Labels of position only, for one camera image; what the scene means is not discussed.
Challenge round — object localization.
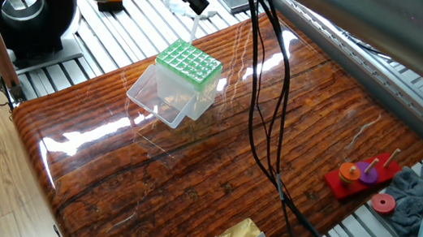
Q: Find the large clear pipette tip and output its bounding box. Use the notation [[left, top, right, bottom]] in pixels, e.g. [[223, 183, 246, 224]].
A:
[[187, 12, 203, 48]]

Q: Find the clear pipette box green rack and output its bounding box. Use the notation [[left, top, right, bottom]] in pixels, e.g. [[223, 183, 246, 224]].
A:
[[122, 32, 226, 135]]

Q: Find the wood grain table mat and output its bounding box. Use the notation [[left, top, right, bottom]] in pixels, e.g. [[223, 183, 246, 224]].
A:
[[0, 0, 423, 237]]

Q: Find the red peg toy base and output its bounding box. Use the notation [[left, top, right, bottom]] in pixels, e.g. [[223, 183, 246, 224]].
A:
[[322, 144, 404, 209]]

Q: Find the red toy disc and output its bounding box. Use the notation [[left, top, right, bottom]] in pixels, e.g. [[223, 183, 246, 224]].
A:
[[369, 192, 398, 215]]

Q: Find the grey cloth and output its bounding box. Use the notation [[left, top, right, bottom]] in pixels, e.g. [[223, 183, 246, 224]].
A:
[[378, 141, 423, 237]]

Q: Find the orange topped ring stack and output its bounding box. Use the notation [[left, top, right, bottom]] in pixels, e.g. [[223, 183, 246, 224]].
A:
[[336, 160, 363, 186]]

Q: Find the purple toy ring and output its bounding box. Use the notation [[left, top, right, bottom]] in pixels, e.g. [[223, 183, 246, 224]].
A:
[[352, 160, 381, 187]]

